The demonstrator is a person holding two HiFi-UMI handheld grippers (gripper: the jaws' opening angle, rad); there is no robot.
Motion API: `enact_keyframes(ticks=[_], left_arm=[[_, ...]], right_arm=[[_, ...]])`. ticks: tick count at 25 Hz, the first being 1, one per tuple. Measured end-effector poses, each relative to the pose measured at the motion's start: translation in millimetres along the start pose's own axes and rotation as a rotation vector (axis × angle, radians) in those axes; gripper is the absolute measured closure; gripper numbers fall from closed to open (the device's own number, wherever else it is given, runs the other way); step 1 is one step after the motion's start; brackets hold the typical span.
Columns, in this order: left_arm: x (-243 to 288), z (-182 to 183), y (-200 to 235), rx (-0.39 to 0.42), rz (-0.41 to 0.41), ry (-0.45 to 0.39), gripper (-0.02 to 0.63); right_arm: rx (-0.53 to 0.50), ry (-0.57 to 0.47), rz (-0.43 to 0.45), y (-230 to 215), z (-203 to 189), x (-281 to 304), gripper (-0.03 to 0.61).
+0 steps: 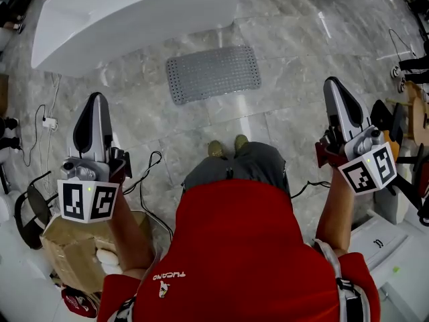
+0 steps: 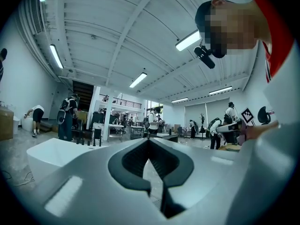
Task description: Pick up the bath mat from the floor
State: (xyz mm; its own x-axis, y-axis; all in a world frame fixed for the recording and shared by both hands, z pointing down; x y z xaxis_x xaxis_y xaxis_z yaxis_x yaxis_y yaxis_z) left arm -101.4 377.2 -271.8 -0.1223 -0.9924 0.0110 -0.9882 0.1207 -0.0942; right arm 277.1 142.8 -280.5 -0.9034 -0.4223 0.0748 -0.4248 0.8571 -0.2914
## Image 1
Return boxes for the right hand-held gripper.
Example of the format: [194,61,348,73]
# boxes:
[314,77,398,197]

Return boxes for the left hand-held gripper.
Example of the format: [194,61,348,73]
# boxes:
[56,92,133,224]

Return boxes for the grey rubber floor mat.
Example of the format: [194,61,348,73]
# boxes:
[166,44,262,106]

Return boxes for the person's left forearm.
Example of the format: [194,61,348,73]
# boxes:
[105,189,157,280]

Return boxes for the person's right forearm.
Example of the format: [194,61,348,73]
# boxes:
[314,166,356,258]

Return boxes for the white bathtub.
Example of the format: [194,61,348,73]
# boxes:
[30,0,243,77]

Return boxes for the black office chair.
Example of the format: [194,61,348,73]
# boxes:
[370,99,429,227]

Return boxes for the orange cushion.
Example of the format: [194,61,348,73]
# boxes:
[381,129,402,164]

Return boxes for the wooden chair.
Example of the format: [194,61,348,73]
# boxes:
[385,80,429,147]

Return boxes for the black metal chair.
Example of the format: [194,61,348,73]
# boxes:
[15,171,63,250]

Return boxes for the person's grey trousers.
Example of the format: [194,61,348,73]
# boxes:
[183,142,291,197]

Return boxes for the person's olive right shoe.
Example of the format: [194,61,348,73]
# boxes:
[233,134,249,154]

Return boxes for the person's olive shoe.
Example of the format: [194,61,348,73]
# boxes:
[233,134,249,154]
[207,140,225,159]

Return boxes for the person's olive left shoe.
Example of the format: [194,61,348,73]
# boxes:
[207,140,225,159]

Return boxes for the large taped cardboard box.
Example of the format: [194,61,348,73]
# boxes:
[39,209,151,294]

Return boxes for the white foam packing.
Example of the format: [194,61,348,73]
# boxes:
[95,248,122,275]

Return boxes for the white cabinet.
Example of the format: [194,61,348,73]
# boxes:
[350,209,429,301]

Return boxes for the person's red shirt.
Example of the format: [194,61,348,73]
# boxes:
[97,178,381,322]

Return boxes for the black power cable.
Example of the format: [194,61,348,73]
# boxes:
[18,104,48,168]

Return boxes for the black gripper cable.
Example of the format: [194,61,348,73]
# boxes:
[290,179,332,200]
[123,150,175,238]

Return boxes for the thin black cable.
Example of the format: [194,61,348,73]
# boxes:
[387,28,418,60]

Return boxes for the white backpack strap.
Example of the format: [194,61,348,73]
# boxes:
[113,297,137,322]
[313,239,371,322]

